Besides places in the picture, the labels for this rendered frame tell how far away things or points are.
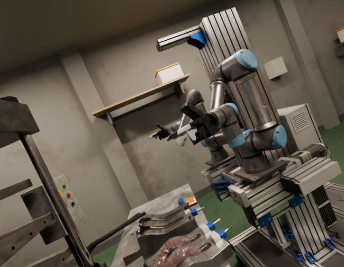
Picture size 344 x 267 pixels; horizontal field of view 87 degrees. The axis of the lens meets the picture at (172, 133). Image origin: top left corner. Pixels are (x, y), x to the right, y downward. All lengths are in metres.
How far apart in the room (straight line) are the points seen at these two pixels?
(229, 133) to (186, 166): 2.66
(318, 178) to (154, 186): 2.64
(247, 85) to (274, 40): 3.76
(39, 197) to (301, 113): 1.89
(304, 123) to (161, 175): 2.46
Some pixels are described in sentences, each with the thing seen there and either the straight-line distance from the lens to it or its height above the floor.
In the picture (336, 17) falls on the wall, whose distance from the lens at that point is 6.08.
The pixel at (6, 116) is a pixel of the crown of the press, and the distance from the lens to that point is 1.36.
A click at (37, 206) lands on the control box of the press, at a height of 1.35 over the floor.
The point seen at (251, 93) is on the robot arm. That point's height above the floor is 1.46.
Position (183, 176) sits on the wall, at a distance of 3.44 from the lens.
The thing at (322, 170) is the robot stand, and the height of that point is 0.95.
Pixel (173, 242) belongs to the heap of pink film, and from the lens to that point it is 1.11.
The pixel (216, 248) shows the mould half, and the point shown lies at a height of 0.86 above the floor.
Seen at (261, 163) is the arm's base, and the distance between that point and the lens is 1.14.
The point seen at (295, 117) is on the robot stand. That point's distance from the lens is 1.48.
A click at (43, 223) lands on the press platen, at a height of 1.26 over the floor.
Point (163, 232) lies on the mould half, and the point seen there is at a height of 0.89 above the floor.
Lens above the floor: 1.49
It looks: 3 degrees down
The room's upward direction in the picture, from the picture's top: 24 degrees counter-clockwise
